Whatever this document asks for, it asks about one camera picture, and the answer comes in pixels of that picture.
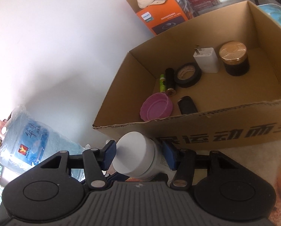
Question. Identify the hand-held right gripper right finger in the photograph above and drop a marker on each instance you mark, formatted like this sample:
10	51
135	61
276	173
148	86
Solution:
170	155

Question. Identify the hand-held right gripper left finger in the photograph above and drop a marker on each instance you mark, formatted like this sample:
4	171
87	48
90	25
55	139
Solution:
108	155

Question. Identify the white pill bottle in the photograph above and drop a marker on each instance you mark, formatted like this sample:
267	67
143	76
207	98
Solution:
133	155

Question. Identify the purple plastic bowl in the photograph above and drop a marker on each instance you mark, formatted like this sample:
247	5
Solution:
154	108

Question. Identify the brown cardboard box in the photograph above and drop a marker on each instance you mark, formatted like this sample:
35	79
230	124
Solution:
225	134

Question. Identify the green lip balm stick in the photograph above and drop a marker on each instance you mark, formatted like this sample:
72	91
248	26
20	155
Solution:
162	84

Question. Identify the black lipstick tube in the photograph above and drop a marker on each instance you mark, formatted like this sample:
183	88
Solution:
170	80

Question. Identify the black tape roll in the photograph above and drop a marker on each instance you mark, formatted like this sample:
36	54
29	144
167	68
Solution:
192	81

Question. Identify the white charger plug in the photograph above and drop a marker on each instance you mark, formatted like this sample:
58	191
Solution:
207	60

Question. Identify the dark jar with gold lid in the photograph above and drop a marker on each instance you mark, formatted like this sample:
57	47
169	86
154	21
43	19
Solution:
234	51

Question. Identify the blue water jug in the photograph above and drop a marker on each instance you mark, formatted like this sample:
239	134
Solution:
32	141
19	110

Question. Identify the orange appliance box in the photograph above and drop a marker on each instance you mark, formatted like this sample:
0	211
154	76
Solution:
159	16

